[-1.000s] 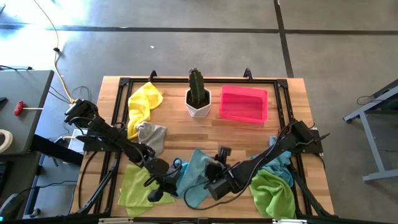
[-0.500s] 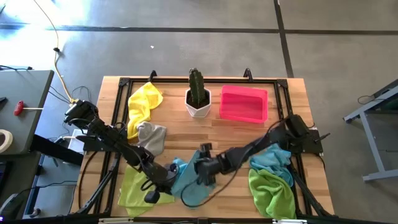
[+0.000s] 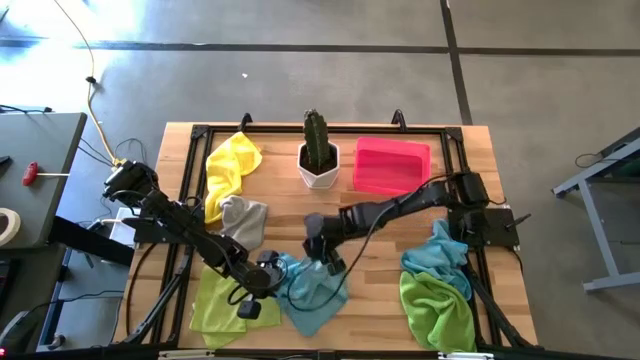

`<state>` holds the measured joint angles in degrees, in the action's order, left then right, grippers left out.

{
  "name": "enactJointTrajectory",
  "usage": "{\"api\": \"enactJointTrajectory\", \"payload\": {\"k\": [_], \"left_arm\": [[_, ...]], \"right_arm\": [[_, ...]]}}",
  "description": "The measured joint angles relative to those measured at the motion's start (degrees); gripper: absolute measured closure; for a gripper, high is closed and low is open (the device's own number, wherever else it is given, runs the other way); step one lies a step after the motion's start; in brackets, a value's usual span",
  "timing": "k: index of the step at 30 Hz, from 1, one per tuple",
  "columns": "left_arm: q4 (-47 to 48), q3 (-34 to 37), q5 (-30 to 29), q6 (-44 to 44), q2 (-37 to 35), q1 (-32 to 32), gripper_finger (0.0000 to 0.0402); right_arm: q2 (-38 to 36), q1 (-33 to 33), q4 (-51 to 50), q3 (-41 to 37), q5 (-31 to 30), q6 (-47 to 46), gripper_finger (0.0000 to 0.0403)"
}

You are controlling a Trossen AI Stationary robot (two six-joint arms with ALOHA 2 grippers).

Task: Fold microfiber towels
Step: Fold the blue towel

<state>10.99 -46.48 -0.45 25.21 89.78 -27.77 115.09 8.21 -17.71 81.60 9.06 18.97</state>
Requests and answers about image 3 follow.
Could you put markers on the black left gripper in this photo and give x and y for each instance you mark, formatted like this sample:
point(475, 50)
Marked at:
point(262, 281)

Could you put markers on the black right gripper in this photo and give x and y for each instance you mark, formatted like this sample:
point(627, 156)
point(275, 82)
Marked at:
point(314, 250)

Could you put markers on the blue microfiber towel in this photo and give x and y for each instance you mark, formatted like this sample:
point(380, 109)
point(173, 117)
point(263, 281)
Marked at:
point(312, 300)
point(435, 255)

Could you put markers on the lime microfiber towel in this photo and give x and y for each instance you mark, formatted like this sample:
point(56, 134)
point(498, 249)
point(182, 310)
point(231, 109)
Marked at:
point(215, 310)

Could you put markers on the grey microfiber towel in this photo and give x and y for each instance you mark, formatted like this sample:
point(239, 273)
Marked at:
point(245, 220)

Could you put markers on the green microfiber towel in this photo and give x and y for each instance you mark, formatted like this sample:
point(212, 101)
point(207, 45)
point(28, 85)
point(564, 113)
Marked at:
point(435, 315)

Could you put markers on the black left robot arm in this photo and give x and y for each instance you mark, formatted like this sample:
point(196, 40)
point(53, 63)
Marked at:
point(170, 212)

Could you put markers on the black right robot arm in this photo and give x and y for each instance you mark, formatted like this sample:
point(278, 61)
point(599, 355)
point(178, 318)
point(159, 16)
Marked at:
point(390, 207)

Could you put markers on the yellow microfiber towel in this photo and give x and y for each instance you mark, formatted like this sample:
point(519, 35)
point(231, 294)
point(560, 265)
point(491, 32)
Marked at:
point(230, 165)

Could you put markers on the white faceted plant pot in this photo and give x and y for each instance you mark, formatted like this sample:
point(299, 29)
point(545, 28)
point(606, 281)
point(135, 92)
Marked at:
point(320, 181)

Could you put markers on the green cactus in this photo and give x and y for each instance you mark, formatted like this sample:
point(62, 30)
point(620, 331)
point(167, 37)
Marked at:
point(316, 140)

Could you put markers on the pink plastic bin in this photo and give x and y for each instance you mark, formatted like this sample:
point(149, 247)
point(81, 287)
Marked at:
point(390, 167)

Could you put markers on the white power supply box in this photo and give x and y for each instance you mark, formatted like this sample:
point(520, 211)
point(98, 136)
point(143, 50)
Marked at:
point(120, 227)

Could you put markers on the black metal beam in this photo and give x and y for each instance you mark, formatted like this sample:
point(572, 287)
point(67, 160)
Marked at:
point(85, 240)

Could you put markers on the yellow power plug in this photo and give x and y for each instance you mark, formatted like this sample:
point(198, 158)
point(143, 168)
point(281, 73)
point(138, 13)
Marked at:
point(118, 162)

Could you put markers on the dark grey side table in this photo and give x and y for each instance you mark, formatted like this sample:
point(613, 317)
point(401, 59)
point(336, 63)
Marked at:
point(45, 210)

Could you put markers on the black rounded device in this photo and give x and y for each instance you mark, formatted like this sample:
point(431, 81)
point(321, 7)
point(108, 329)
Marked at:
point(20, 332)

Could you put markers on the beige tape roll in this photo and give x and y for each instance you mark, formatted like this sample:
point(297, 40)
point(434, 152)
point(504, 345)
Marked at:
point(16, 225)

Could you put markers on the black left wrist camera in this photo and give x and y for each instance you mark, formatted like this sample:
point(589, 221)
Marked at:
point(268, 257)

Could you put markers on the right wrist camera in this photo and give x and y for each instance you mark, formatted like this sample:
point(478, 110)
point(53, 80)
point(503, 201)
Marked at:
point(336, 266)

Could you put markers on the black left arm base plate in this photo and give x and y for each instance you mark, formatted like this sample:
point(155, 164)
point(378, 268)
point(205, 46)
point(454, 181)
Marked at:
point(150, 232)

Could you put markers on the black aluminium table frame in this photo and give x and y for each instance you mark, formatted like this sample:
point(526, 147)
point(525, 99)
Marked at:
point(200, 132)

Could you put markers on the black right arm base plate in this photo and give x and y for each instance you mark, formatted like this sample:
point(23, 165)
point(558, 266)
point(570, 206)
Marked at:
point(500, 227)

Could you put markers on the grey metal table frame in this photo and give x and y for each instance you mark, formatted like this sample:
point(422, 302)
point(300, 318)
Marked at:
point(598, 231)

